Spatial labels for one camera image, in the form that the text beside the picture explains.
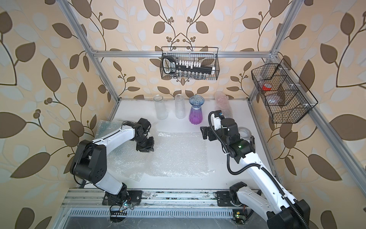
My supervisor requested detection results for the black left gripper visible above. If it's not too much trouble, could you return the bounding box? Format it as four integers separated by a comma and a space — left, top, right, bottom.
134, 135, 156, 152

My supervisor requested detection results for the bubble purple vase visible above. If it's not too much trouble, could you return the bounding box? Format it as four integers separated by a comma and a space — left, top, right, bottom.
189, 95, 205, 125

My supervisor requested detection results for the bubble clear vase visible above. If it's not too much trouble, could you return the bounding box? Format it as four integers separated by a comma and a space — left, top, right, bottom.
174, 94, 186, 119

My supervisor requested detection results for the clear ribbed glass vase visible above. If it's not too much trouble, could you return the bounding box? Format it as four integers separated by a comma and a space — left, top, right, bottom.
153, 94, 168, 120

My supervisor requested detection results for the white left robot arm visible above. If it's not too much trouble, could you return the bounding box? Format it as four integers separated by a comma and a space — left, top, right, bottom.
70, 118, 154, 195

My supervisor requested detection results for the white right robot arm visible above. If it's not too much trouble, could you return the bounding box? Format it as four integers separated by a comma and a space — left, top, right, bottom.
200, 110, 310, 229

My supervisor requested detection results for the bubble wrapped pink vase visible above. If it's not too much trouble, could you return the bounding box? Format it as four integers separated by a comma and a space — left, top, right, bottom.
214, 91, 233, 118

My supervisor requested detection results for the clear tape roll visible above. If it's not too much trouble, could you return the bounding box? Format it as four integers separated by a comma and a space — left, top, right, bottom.
238, 127, 252, 141

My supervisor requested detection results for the black socket set tool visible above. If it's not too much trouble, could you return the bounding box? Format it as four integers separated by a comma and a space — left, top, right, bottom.
161, 56, 216, 75

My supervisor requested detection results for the red tape roll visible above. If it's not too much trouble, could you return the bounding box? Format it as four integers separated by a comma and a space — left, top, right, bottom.
262, 83, 272, 92

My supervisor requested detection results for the black back wire basket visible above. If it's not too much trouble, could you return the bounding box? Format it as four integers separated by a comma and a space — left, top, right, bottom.
160, 46, 220, 80

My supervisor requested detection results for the aluminium front rail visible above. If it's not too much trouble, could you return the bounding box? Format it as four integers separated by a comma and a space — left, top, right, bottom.
62, 189, 241, 209

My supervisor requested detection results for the black side wire basket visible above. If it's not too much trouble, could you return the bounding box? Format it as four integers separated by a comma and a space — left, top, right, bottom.
251, 59, 318, 124

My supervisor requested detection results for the black corrugated cable conduit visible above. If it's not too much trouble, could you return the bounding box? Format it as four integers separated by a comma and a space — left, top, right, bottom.
208, 111, 309, 229

